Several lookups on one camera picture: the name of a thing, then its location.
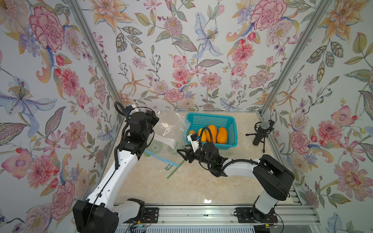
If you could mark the right aluminium corner post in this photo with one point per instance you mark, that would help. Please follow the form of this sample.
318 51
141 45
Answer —
292 59

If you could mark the large orange mango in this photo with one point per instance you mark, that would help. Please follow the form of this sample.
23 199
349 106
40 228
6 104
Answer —
211 133

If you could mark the left aluminium corner post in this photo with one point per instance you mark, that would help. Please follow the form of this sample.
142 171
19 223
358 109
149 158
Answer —
100 77

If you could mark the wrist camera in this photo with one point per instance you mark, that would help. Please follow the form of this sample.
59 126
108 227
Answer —
193 139
131 109

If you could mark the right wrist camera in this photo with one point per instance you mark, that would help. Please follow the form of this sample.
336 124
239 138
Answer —
193 139

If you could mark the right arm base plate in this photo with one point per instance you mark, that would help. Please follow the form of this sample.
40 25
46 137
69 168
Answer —
251 215

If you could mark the small yellow mango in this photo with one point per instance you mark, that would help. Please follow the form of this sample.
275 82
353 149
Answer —
202 135

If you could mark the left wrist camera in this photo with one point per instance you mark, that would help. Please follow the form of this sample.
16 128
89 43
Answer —
131 109

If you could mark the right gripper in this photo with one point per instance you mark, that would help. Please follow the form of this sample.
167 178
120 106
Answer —
189 155

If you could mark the aluminium rail front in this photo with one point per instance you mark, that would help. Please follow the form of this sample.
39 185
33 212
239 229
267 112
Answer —
217 215

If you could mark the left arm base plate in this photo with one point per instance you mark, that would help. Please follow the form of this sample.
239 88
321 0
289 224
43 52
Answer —
149 215

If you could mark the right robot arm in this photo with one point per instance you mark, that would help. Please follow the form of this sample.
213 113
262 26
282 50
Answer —
275 179

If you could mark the clear zip-top bag blue zipper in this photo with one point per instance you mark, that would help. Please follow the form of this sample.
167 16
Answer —
170 135

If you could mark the aluminium corner post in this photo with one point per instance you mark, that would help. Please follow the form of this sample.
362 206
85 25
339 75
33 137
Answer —
100 77
292 59

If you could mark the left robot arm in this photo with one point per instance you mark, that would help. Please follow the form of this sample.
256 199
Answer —
98 213

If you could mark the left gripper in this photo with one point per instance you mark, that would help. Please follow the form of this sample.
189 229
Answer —
151 118

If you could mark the orange mango right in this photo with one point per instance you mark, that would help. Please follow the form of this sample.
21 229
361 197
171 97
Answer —
222 136

